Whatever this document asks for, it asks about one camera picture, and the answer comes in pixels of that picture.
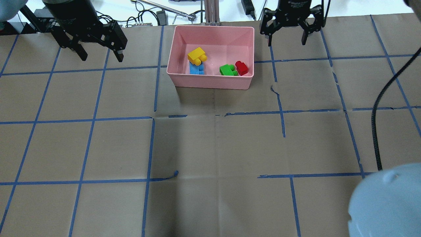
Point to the blue toy block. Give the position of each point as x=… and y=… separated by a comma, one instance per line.
x=196, y=70

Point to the black power adapter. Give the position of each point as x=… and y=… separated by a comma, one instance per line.
x=248, y=8

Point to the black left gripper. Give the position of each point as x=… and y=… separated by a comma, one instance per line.
x=73, y=14

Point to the green toy block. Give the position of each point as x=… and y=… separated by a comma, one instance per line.
x=228, y=70

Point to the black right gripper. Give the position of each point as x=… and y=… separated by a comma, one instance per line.
x=293, y=7

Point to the aluminium frame post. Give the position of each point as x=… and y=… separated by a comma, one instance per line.
x=212, y=12

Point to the right robot arm joint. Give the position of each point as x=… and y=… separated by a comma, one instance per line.
x=387, y=204

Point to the pink plastic box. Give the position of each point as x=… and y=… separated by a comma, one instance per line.
x=223, y=45

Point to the red toy block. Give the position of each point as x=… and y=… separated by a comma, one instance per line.
x=241, y=68

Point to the yellow toy block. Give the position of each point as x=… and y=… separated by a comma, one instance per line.
x=197, y=56

